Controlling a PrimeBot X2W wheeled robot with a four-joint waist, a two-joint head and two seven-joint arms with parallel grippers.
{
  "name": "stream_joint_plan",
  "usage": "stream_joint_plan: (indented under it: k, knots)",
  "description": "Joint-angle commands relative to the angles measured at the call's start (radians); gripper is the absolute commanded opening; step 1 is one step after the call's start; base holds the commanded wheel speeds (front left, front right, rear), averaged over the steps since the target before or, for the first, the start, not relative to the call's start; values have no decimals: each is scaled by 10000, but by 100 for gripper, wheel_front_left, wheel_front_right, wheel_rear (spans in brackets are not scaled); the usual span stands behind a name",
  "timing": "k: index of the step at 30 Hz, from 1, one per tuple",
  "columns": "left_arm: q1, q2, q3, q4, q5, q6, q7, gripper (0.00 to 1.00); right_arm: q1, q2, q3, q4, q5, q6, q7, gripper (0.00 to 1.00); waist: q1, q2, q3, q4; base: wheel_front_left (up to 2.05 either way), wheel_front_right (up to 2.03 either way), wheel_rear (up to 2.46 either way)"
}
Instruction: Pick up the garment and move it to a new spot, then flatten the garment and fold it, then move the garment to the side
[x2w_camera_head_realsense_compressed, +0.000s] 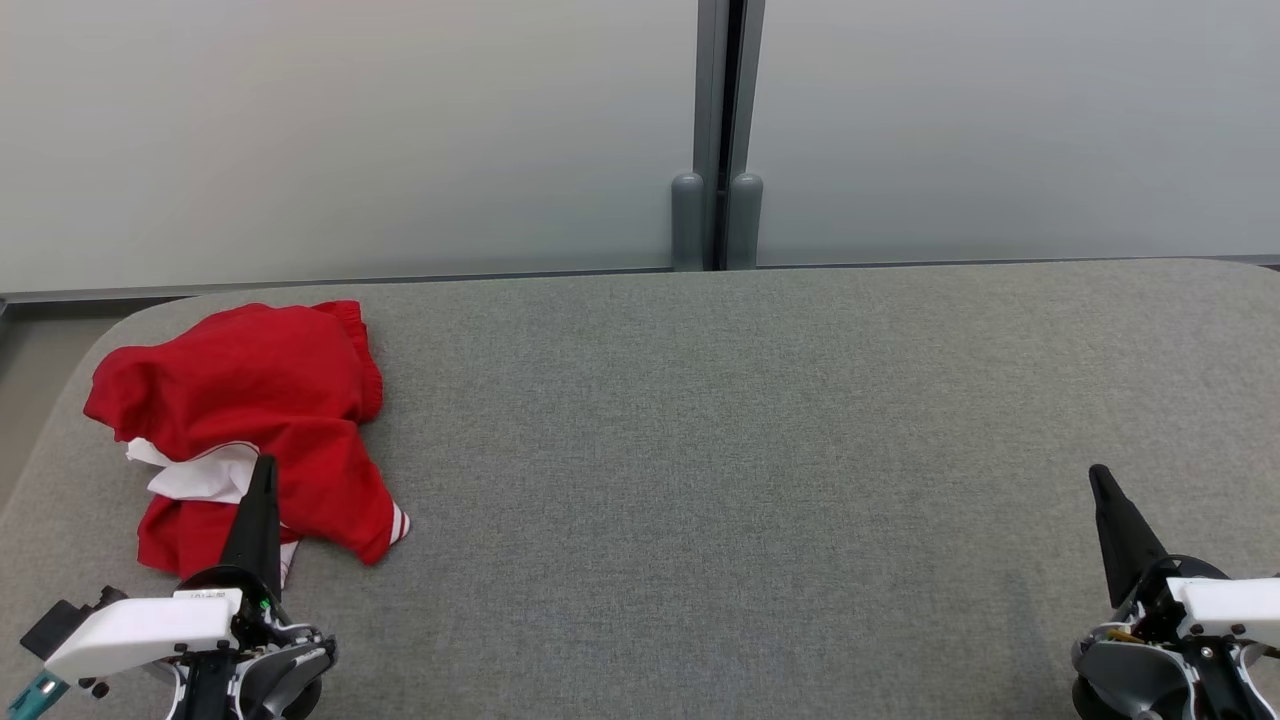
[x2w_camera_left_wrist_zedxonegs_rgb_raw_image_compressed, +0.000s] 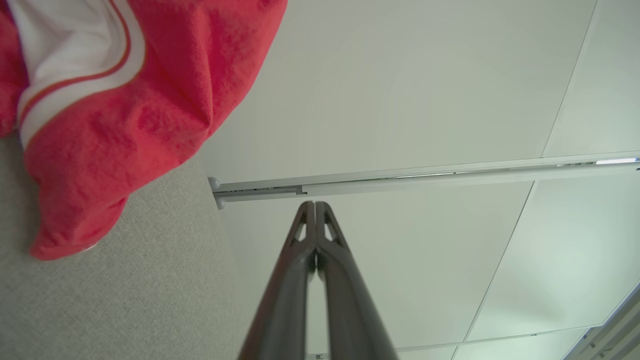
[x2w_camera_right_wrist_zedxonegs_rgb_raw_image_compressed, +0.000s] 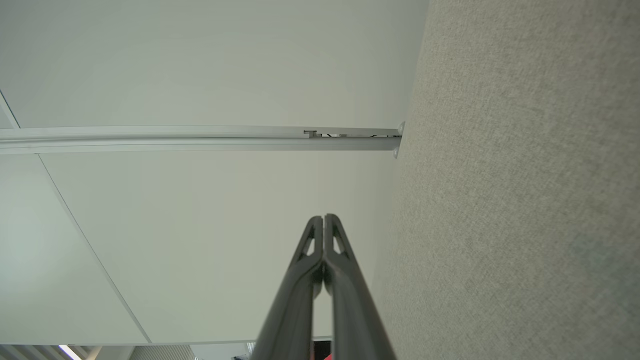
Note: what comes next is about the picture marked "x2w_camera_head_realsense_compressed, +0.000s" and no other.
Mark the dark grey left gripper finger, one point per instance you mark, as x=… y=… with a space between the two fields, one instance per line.
x=258 y=530

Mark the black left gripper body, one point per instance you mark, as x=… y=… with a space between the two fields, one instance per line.
x=270 y=670

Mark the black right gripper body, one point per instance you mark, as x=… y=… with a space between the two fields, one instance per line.
x=1130 y=670

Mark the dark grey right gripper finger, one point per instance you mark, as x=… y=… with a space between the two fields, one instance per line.
x=1125 y=550

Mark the red shorts with white stripe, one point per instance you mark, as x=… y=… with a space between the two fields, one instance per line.
x=250 y=370

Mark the grey fabric upholstered platform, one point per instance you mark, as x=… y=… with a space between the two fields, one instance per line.
x=700 y=450

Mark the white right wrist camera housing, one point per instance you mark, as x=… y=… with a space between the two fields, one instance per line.
x=1230 y=605

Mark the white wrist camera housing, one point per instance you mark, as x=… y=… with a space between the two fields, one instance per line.
x=140 y=625
x=1230 y=605

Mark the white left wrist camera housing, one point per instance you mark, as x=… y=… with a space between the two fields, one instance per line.
x=140 y=625

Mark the grey partition base rail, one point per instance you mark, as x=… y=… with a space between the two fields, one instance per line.
x=300 y=282
x=1000 y=262

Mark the grey rounded post foot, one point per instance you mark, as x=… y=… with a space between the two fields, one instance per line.
x=745 y=220
x=688 y=220

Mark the grey vertical partition post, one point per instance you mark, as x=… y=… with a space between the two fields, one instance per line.
x=708 y=80

